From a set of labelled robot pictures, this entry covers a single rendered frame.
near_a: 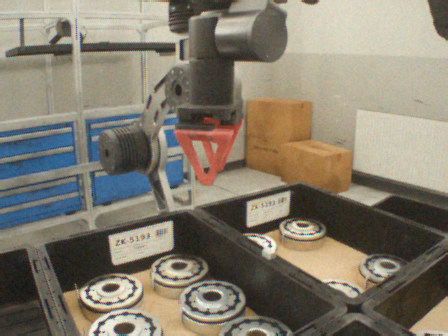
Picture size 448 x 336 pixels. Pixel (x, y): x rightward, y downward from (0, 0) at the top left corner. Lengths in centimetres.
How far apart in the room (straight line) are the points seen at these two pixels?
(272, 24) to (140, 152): 107
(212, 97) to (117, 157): 95
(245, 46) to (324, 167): 310
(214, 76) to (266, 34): 9
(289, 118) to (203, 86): 347
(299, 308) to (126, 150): 100
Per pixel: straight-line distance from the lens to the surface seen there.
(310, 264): 75
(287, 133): 394
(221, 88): 45
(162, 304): 64
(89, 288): 65
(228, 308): 58
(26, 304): 70
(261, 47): 40
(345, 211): 82
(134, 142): 141
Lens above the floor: 121
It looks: 16 degrees down
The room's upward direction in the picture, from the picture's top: straight up
